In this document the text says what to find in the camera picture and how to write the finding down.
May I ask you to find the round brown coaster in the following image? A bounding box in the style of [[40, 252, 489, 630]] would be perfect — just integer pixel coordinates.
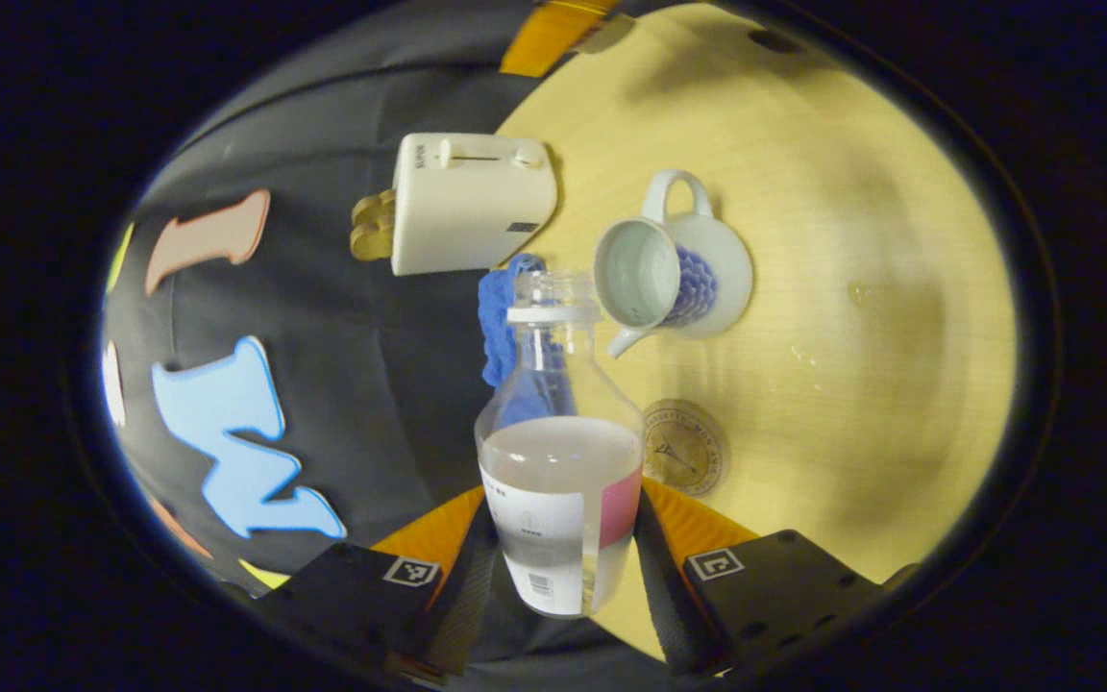
[[642, 399, 729, 498]]

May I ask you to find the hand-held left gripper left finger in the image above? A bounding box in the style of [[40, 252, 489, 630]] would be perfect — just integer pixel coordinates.
[[251, 485, 502, 679]]

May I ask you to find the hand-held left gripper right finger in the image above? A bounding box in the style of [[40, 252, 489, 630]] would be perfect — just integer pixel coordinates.
[[632, 478, 920, 674]]

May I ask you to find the white blue-patterned teacup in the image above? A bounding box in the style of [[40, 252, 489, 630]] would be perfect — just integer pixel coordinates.
[[593, 170, 754, 359]]

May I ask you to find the clear plastic water bottle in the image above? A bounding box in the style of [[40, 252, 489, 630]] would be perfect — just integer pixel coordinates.
[[475, 271, 646, 618]]

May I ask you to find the folded blue towel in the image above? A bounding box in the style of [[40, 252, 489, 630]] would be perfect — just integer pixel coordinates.
[[477, 253, 547, 388]]

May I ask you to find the white toaster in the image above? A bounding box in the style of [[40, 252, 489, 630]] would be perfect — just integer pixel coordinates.
[[390, 133, 558, 277]]

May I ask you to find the brown bread slice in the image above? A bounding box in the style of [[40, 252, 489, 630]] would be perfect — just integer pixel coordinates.
[[352, 189, 398, 230], [350, 217, 397, 262]]

